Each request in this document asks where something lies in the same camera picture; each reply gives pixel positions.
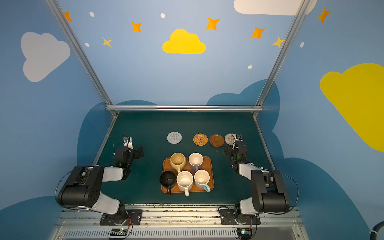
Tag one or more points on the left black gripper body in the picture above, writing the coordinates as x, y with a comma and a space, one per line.
137, 152

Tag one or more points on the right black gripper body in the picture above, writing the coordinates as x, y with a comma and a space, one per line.
231, 150

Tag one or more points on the multicolour woven coaster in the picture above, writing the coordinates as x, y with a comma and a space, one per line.
230, 139

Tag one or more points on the brown wooden coaster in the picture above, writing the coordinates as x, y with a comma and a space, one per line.
216, 141

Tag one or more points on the rattan woven coaster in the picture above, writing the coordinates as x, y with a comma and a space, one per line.
200, 139

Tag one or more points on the grey woven coaster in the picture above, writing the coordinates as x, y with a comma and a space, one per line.
174, 138

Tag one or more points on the cream yellow mug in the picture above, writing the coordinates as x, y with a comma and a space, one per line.
178, 162

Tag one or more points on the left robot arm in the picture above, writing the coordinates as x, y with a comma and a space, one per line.
83, 187

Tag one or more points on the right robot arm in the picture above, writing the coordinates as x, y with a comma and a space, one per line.
268, 190

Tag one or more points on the lavender mug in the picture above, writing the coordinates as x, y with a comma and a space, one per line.
196, 161

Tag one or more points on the orange serving tray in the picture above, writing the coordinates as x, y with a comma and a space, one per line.
207, 166

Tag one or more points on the light blue mug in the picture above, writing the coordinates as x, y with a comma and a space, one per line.
202, 179

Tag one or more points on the black mug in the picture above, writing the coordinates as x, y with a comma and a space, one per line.
168, 180

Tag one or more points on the white mug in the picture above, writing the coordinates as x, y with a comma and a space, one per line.
185, 182

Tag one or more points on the left controller board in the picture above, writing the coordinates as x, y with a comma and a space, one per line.
118, 234

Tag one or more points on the controller board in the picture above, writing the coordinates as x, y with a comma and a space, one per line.
244, 234
118, 234

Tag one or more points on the right controller board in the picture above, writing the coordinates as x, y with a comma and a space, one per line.
244, 234

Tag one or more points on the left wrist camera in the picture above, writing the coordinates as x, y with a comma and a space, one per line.
127, 142

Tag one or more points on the aluminium frame back bar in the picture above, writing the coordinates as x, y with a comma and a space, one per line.
137, 108

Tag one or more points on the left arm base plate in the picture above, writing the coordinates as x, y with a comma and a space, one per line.
129, 217

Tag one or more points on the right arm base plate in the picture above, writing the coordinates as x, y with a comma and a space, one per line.
233, 217

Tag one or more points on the aluminium front rail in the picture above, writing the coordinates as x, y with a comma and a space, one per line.
178, 222

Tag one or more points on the aluminium frame left post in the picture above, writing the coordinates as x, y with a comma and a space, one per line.
59, 15

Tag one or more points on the aluminium frame post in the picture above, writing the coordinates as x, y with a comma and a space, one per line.
59, 15
290, 37

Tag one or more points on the aluminium frame right post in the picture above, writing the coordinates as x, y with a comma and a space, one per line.
290, 37

